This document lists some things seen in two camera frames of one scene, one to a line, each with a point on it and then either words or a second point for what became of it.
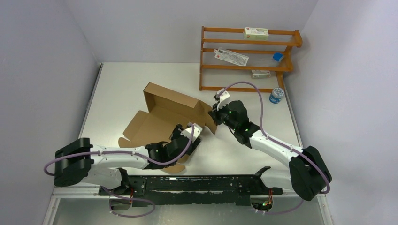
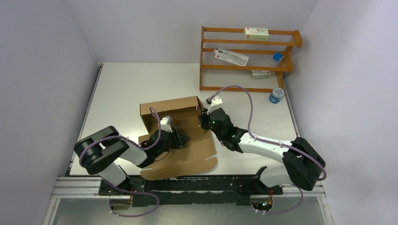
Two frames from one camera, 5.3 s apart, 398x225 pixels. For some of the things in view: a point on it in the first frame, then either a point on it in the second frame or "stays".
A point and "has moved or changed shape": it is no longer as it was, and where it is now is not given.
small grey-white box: x=260 y=74 stays
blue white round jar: x=277 y=93 stays
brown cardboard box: x=164 y=110 has moved or changed shape
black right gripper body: x=222 y=116 → x=206 y=124
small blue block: x=278 y=56 stays
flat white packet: x=231 y=57 stays
